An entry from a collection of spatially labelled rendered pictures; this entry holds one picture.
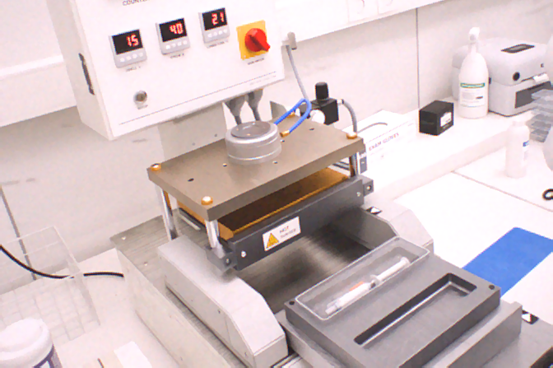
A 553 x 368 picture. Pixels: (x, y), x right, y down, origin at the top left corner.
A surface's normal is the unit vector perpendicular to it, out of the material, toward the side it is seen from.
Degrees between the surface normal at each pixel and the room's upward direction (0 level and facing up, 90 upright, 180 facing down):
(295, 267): 0
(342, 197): 90
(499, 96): 91
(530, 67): 86
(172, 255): 0
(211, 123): 90
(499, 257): 0
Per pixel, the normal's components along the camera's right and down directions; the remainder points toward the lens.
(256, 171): -0.13, -0.90
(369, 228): -0.79, 0.35
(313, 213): 0.59, 0.27
